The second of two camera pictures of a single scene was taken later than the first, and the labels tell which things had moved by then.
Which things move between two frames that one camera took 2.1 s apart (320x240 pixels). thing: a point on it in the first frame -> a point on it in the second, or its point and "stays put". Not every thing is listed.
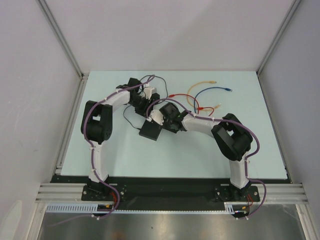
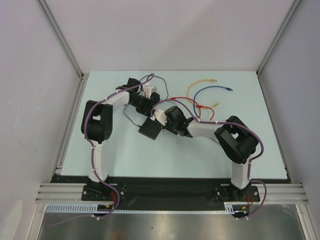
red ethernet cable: [173, 95] -> [199, 106]
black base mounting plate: [168, 193] stays put
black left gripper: [143, 111] stays put
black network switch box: [150, 130] stays put
